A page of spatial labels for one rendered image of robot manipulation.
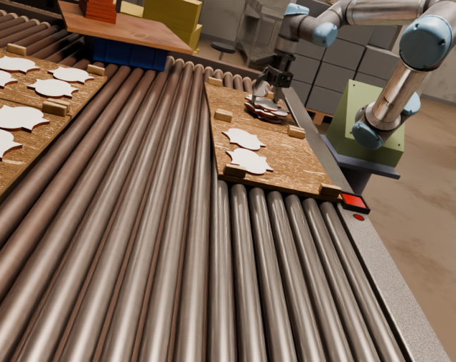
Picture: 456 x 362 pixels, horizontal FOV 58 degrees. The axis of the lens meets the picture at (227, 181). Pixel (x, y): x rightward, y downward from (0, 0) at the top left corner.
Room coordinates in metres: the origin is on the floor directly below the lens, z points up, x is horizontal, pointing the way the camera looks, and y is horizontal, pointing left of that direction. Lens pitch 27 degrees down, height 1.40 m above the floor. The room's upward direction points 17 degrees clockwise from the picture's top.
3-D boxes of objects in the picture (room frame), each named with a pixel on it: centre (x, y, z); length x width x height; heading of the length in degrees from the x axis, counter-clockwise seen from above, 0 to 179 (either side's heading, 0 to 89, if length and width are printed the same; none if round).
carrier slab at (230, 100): (1.59, 0.00, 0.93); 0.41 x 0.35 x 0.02; 15
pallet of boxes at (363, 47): (5.35, -0.76, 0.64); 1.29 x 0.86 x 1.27; 98
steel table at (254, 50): (7.26, 0.13, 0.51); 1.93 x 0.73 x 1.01; 13
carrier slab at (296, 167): (1.18, -0.10, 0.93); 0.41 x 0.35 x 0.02; 13
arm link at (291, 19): (1.52, -0.05, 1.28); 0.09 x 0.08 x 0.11; 54
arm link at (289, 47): (1.52, -0.05, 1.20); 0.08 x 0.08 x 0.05
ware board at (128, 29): (1.86, 0.65, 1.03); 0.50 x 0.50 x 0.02; 32
